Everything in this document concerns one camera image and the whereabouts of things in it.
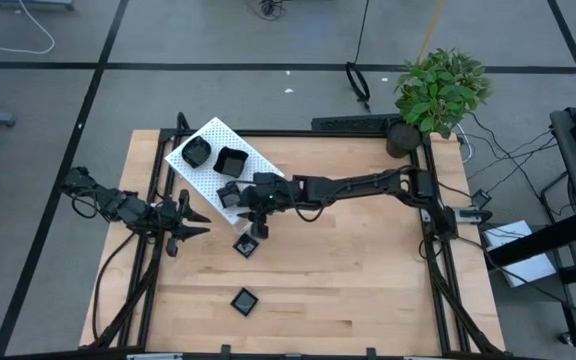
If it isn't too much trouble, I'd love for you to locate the white plant cable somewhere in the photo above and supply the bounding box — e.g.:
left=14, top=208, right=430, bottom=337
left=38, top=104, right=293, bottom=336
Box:
left=455, top=122, right=473, bottom=165

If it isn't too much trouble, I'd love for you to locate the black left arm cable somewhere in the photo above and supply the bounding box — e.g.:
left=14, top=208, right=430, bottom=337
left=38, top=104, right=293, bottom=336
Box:
left=91, top=230, right=139, bottom=344

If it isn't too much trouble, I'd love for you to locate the black floor cable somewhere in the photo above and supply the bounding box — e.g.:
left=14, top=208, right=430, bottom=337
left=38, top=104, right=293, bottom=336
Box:
left=467, top=112, right=544, bottom=201
left=466, top=128, right=559, bottom=180

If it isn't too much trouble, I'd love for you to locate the white paper sheet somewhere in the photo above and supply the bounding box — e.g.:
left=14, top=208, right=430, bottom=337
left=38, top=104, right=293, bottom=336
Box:
left=482, top=219, right=558, bottom=289

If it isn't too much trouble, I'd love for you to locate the black desk leg frame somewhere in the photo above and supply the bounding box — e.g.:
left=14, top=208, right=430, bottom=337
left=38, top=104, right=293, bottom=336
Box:
left=487, top=169, right=576, bottom=349

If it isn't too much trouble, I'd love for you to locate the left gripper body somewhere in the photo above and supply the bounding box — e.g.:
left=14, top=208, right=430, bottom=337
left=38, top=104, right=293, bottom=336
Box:
left=155, top=188, right=192, bottom=258

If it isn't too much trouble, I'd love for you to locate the black aluminium table frame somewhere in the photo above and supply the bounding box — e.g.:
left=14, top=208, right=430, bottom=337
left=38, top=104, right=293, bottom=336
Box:
left=80, top=112, right=508, bottom=359

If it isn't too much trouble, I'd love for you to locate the black wavy square mini plate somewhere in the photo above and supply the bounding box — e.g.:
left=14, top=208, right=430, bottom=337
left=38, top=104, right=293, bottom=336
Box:
left=211, top=145, right=250, bottom=179

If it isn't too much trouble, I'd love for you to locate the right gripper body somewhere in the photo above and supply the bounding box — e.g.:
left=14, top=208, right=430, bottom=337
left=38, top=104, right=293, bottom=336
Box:
left=241, top=172, right=304, bottom=241

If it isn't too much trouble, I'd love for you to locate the black power strip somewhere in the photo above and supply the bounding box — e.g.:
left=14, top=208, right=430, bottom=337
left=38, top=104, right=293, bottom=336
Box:
left=310, top=113, right=402, bottom=132

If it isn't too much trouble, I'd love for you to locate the small black square mini plate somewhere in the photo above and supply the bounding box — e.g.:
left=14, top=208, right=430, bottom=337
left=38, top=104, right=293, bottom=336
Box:
left=232, top=232, right=261, bottom=259
left=230, top=287, right=260, bottom=318
left=216, top=182, right=243, bottom=210

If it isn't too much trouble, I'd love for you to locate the black hanging cable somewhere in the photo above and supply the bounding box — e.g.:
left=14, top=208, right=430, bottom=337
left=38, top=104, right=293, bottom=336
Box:
left=343, top=0, right=372, bottom=113

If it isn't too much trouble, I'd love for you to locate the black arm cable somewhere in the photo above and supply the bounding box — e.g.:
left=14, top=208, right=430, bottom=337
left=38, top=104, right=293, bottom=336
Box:
left=455, top=234, right=576, bottom=329
left=91, top=230, right=139, bottom=344

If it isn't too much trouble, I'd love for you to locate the green potted plant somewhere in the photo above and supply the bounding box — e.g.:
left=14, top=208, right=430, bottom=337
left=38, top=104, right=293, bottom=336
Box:
left=385, top=47, right=493, bottom=159

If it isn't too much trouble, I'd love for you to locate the grey cart base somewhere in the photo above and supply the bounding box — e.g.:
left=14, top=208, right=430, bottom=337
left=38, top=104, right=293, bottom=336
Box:
left=0, top=0, right=75, bottom=12

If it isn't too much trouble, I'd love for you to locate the black power adapter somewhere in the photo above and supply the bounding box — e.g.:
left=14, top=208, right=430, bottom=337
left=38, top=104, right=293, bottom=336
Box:
left=470, top=188, right=493, bottom=210

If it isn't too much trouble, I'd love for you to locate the black oval mini plate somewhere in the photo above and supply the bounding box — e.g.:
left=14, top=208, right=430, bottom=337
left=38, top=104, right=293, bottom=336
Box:
left=180, top=134, right=213, bottom=170

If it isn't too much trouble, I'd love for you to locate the yellow hanging strap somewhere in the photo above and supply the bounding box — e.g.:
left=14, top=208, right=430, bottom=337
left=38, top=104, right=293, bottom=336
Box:
left=415, top=0, right=445, bottom=64

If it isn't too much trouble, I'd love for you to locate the white floor cable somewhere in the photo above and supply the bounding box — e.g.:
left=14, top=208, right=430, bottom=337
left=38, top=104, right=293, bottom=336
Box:
left=0, top=0, right=56, bottom=56

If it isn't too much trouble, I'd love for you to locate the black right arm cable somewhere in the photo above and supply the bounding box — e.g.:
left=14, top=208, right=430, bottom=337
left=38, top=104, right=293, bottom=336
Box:
left=455, top=234, right=576, bottom=329

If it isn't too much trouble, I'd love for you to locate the black cable bundle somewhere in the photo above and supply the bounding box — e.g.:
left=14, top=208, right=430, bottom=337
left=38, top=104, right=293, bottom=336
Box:
left=256, top=0, right=285, bottom=22

